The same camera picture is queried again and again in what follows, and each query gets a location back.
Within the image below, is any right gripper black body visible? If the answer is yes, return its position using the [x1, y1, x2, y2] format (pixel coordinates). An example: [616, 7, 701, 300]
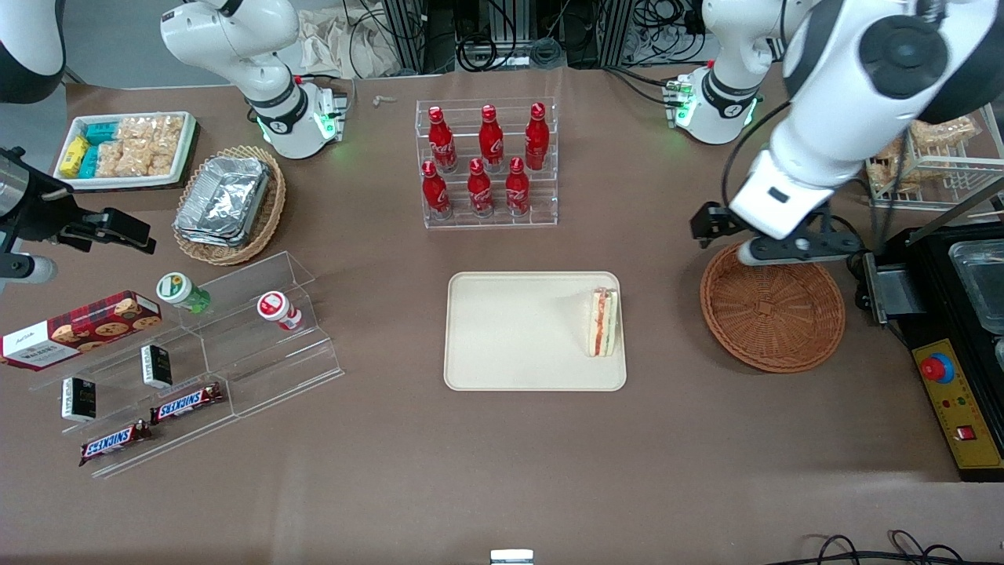
[0, 169, 81, 258]

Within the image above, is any triangle sandwich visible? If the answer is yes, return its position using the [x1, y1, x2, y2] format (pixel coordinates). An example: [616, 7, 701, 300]
[587, 287, 621, 359]

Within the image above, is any dark brown wicker basket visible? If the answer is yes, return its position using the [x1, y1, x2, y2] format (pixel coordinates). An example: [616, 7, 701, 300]
[700, 242, 847, 374]

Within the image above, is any white rectangular snack tray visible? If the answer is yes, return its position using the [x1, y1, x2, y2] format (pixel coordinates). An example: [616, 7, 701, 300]
[53, 111, 197, 191]

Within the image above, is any light tan wicker basket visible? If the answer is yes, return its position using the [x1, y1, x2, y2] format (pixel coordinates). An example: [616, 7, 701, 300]
[173, 145, 287, 267]

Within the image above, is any cream plastic tray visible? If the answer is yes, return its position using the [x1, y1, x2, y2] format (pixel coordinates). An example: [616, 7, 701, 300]
[444, 272, 628, 392]

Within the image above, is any clear rice cracker bag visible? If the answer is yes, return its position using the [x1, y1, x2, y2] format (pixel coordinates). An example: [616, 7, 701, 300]
[910, 116, 983, 151]
[96, 141, 139, 179]
[867, 137, 915, 197]
[116, 116, 185, 147]
[133, 141, 184, 178]

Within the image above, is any yellow snack packet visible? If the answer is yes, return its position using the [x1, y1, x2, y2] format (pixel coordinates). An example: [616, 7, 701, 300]
[60, 136, 89, 178]

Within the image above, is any green lid jar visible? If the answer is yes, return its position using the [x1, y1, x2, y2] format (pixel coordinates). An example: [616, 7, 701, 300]
[155, 272, 212, 315]

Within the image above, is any aluminium foil container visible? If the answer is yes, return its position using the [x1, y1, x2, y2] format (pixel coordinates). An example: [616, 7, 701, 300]
[179, 155, 272, 238]
[174, 212, 253, 249]

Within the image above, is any red tartan cookie box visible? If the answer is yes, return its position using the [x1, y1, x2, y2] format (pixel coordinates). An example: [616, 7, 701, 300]
[0, 290, 164, 371]

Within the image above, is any small black carton box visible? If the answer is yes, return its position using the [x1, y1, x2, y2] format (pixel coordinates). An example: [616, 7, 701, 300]
[61, 377, 98, 424]
[141, 344, 174, 390]

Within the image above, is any clear acrylic stepped stand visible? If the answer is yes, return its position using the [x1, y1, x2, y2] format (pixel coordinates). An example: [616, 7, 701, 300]
[191, 251, 346, 418]
[27, 292, 238, 479]

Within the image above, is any black machine with yellow panel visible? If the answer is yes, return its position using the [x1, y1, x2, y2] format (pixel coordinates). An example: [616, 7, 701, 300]
[863, 224, 1004, 482]

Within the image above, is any clear acrylic bottle rack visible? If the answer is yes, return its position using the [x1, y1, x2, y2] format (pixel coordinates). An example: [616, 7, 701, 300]
[416, 98, 559, 231]

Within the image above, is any grey metal rod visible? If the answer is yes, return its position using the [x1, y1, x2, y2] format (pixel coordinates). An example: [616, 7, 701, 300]
[882, 182, 1004, 256]

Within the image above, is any red lid jar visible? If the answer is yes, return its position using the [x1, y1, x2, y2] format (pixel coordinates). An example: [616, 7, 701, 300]
[256, 290, 305, 334]

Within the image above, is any clear plastic container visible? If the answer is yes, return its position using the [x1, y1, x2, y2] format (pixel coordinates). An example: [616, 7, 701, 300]
[948, 239, 1004, 335]

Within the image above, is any Snickers chocolate bar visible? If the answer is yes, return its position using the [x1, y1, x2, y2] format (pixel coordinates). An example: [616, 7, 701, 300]
[78, 420, 155, 468]
[149, 382, 227, 425]

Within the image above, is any red Coca-Cola bottle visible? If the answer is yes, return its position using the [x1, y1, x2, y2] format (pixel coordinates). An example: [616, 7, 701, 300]
[524, 102, 550, 170]
[421, 159, 451, 221]
[478, 104, 506, 172]
[427, 106, 458, 173]
[467, 157, 494, 218]
[504, 155, 531, 217]

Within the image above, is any crumpled beige cloth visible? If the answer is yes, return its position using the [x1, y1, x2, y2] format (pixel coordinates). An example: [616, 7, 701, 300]
[298, 8, 402, 79]

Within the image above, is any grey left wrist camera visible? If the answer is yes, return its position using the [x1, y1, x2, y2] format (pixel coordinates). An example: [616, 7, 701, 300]
[737, 234, 864, 268]

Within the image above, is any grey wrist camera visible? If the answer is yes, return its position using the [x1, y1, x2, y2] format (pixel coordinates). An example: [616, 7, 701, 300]
[0, 253, 58, 293]
[737, 234, 864, 268]

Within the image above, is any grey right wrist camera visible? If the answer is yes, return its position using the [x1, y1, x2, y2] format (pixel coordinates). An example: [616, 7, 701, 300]
[0, 253, 58, 293]

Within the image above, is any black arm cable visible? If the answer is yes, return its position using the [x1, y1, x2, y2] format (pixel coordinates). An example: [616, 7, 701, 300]
[720, 94, 785, 210]

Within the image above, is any black base cable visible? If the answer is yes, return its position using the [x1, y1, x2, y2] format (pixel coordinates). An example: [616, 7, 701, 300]
[602, 67, 685, 108]

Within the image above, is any white wire basket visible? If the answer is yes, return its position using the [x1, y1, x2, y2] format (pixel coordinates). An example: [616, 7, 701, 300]
[867, 102, 1004, 213]

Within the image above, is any aluminium frame with cables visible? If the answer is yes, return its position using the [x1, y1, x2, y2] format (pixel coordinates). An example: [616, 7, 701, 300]
[380, 0, 707, 75]

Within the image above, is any black floor cable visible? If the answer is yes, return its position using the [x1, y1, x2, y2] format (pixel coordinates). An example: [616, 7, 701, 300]
[784, 531, 1004, 565]

